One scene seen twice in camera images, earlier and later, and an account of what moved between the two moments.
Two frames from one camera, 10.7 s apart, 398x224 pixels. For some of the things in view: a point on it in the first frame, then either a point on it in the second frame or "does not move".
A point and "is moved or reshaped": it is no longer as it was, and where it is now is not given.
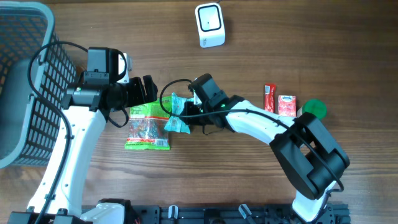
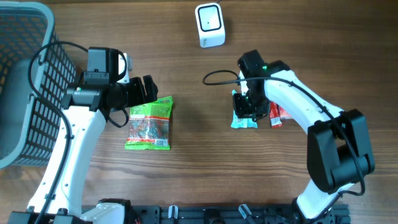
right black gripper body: x=204 y=119 to x=250 y=106
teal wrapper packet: x=176 y=124 is moved or reshaped
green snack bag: x=147 y=124 does not move
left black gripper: x=139 y=96 does not move
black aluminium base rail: x=334 y=214 does not move
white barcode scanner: x=210 y=25 does not move
